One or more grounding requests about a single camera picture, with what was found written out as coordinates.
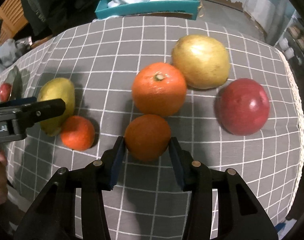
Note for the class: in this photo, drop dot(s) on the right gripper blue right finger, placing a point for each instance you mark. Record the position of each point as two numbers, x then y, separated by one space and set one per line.
176 157

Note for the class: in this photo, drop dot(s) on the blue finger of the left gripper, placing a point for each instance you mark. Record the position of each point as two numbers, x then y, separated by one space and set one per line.
18 102
30 114

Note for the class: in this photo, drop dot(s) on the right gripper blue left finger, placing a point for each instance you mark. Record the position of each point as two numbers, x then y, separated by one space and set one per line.
118 153

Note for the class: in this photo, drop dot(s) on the red apple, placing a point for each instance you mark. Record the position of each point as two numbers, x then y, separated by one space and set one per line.
242 107
5 92

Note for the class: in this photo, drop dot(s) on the small tangerine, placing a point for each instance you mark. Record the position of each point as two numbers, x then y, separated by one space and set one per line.
147 137
77 133

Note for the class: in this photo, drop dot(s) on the yellow pear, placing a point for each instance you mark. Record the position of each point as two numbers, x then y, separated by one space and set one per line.
58 88
203 60

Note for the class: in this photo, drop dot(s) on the large orange with stem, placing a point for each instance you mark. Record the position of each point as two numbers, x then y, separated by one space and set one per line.
159 89

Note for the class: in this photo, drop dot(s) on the person left hand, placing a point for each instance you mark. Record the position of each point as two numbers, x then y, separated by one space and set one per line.
3 178

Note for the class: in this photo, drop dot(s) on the dark green glass plate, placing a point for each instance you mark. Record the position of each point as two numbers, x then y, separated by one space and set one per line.
14 79

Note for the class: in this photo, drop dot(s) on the grey clothes pile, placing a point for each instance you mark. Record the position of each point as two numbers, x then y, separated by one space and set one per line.
12 50

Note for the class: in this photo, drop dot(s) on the grey checked tablecloth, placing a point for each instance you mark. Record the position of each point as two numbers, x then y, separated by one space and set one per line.
102 60

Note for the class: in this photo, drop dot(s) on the wooden louvered wardrobe doors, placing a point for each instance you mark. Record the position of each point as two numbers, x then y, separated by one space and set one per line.
12 14

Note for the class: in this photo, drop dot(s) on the black hanging coat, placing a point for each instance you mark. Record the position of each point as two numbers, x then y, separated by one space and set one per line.
52 17

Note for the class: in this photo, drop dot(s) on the teal plastic basket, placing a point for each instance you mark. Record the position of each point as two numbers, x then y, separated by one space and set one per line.
103 11

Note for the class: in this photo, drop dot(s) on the cardboard box under basket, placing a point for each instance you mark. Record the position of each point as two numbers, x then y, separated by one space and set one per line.
175 14

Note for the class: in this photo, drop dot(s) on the shoe rack with shoes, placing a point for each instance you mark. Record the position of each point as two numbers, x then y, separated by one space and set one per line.
291 41

